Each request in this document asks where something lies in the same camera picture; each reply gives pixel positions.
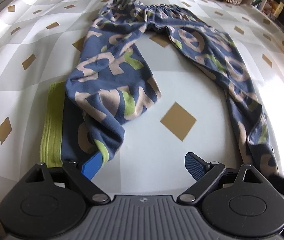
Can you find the blue letter-print pants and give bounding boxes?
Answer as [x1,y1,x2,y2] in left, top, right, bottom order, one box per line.
[40,0,281,178]

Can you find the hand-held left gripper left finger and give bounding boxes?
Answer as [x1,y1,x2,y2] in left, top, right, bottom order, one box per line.
[19,152,110,204]

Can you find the grey white checkered mat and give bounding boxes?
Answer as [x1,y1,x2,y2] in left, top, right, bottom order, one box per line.
[0,0,284,240]

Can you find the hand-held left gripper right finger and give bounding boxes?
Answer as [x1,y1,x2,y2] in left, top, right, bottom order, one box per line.
[177,152,270,204]

